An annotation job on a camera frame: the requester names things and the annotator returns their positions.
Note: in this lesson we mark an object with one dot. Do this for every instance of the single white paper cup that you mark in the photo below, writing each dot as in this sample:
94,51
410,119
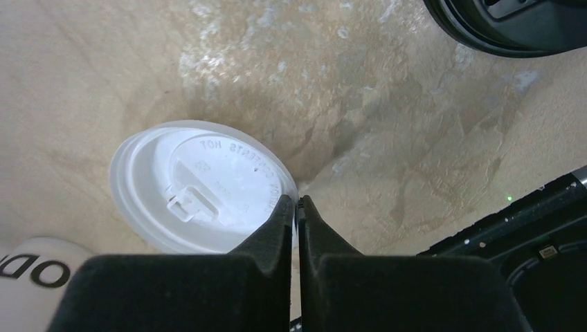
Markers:
34,277

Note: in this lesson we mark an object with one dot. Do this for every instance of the white cup lid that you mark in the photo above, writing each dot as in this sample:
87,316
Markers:
196,187

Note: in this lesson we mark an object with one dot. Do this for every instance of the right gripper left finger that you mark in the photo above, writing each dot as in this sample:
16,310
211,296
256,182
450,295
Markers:
246,289

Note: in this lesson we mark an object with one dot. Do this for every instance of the black cup lid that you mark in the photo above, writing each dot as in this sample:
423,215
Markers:
513,28

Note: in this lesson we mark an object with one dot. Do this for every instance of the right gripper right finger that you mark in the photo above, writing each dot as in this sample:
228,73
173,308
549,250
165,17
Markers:
345,290

